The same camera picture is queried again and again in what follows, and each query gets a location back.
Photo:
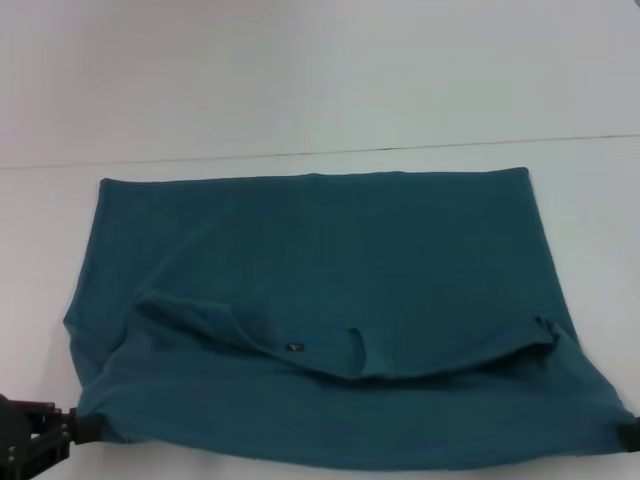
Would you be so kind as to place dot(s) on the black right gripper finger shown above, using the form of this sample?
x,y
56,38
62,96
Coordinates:
x,y
629,434

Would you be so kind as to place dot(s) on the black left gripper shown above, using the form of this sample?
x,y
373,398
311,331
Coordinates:
x,y
27,435

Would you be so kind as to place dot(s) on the teal blue printed t-shirt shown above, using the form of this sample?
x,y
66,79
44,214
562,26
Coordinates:
x,y
325,300

